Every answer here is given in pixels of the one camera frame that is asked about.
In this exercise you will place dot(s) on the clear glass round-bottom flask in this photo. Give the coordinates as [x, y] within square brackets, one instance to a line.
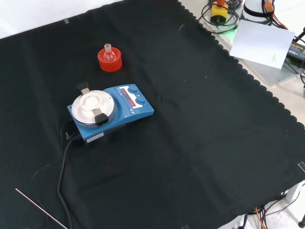
[108, 56]

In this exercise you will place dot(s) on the heater with blue base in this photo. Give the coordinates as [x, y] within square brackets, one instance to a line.
[140, 110]

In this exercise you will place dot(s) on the black cloth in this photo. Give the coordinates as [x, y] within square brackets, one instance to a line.
[190, 124]

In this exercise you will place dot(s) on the yellow stop button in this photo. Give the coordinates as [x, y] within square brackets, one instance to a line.
[219, 12]

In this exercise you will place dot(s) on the clear tape piece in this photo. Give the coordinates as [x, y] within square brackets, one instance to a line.
[66, 21]
[302, 166]

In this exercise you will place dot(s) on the pale board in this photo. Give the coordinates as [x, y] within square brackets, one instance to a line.
[259, 43]

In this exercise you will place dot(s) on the thin metal rod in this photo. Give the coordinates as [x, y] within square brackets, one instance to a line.
[35, 205]

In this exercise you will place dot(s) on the black power adapter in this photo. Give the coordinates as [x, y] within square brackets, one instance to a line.
[297, 51]

